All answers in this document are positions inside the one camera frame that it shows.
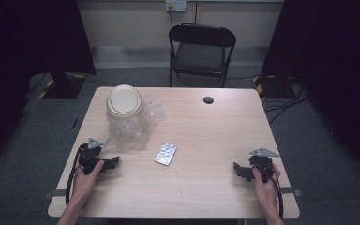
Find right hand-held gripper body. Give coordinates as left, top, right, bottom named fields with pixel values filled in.
left=248, top=147, right=280, bottom=184

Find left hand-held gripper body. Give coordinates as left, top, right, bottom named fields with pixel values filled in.
left=78, top=137, right=104, bottom=175

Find person's right hand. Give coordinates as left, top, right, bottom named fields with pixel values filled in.
left=251, top=163, right=282, bottom=214

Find person's left hand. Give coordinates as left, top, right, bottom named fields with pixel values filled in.
left=70, top=159, right=105, bottom=202

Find silver blister pack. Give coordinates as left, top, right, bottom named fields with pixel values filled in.
left=153, top=142, right=178, bottom=167

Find clear plastic bag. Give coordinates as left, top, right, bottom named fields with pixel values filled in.
left=100, top=97, right=166, bottom=153

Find black stand base striped tape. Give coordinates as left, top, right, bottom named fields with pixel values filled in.
left=251, top=74, right=293, bottom=100
left=37, top=72, right=87, bottom=100

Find black folding chair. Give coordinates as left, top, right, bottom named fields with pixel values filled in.
left=168, top=22, right=237, bottom=89

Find dark curtain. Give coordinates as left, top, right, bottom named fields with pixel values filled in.
left=260, top=0, right=360, bottom=184
left=0, top=0, right=97, bottom=172

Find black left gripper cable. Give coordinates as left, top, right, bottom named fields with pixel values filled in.
left=64, top=142, right=88, bottom=208

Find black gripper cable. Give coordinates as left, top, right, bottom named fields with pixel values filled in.
left=260, top=167, right=285, bottom=220
left=64, top=142, right=88, bottom=208

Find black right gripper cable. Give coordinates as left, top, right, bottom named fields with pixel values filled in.
left=260, top=167, right=285, bottom=220

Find black floor cables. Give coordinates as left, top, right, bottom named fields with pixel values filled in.
left=262, top=77, right=309, bottom=126

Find black wall plug cable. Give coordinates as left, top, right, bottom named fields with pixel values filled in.
left=168, top=5, right=175, bottom=30

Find white wall outlet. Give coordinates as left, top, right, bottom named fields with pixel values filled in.
left=164, top=0, right=188, bottom=13

